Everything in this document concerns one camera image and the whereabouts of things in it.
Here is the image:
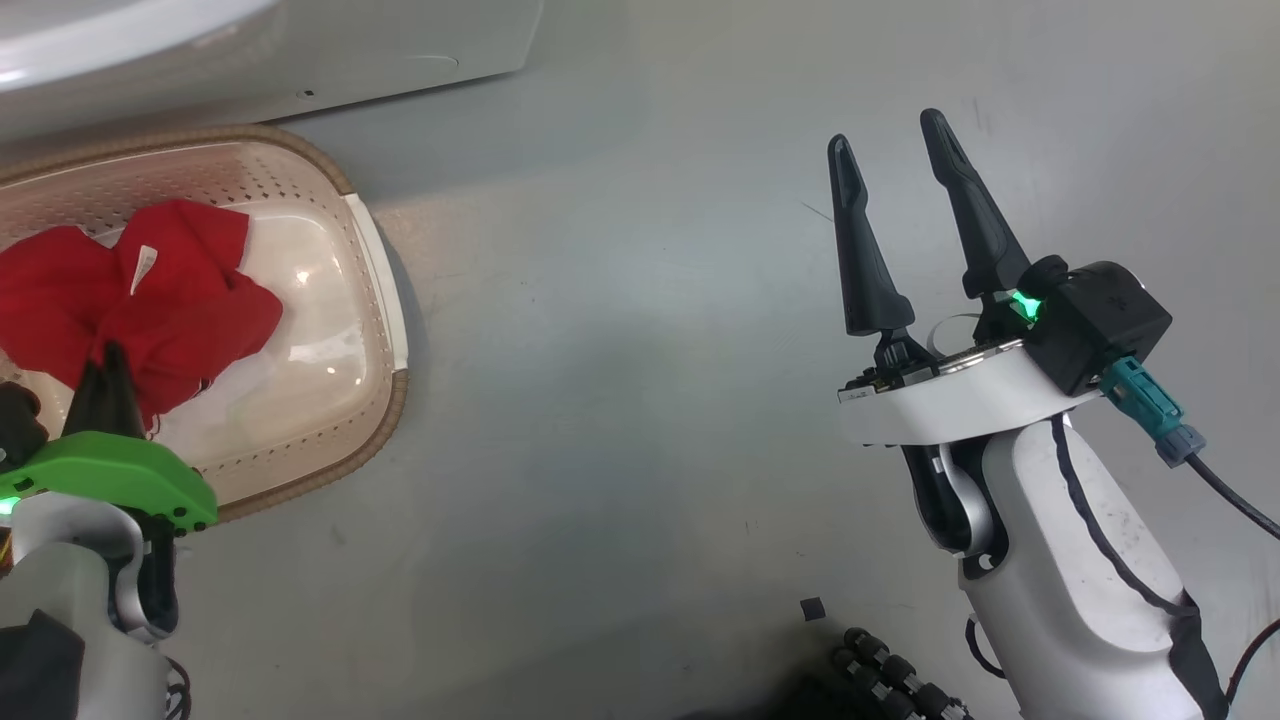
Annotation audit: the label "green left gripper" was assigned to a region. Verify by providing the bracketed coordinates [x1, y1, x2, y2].
[0, 343, 220, 532]

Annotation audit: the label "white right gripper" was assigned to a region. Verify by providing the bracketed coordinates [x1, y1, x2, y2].
[828, 108, 1103, 448]

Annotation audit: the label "red garment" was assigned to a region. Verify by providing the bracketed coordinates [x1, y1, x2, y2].
[0, 198, 285, 433]

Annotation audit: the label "beige perforated laundry basket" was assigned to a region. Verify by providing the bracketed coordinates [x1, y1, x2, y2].
[0, 125, 410, 524]

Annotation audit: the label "white washing machine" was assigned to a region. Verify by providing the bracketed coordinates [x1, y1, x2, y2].
[0, 0, 545, 141]

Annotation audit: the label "white cloth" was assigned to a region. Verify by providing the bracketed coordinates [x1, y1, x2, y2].
[150, 350, 341, 453]

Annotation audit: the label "black cable with teal connector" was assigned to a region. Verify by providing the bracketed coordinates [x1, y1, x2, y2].
[1100, 357, 1280, 706]

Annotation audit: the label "grey segmented cable chain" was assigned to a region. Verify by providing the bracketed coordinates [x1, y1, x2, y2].
[830, 625, 976, 720]

